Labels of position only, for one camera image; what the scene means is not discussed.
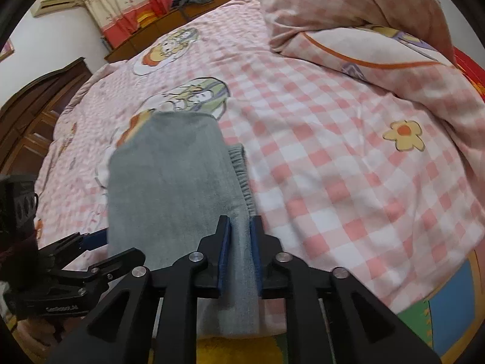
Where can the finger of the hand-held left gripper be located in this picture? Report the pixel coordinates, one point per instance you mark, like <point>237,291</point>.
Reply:
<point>117,259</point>
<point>72,244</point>

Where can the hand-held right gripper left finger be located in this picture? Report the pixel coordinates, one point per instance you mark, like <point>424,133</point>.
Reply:
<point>226,250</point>

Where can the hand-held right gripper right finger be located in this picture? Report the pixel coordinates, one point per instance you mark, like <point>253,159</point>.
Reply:
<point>255,250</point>

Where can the grey pants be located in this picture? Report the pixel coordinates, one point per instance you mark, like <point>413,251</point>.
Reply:
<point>166,182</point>

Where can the dark wooden headboard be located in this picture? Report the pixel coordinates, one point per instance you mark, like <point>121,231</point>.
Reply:
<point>30,113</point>

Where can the yellow fluffy blanket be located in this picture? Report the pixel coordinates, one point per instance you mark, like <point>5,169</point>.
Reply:
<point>227,350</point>

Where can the pink checked printed bedsheet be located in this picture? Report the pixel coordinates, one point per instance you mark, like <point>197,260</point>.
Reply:
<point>322,159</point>

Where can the colourful cartoon mat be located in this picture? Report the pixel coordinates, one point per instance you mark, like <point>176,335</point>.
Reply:
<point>454,303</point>

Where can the printed curtain with red hem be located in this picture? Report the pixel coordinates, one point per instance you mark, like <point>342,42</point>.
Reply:
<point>113,0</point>

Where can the pink checked duvet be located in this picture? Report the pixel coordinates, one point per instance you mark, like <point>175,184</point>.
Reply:
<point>341,3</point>

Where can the red printed pillow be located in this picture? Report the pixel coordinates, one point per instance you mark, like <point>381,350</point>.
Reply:
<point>471,72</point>

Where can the framed wall picture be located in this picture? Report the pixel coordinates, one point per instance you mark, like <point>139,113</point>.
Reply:
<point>5,51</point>

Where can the wall air conditioner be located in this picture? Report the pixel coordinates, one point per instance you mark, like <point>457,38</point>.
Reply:
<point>57,2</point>

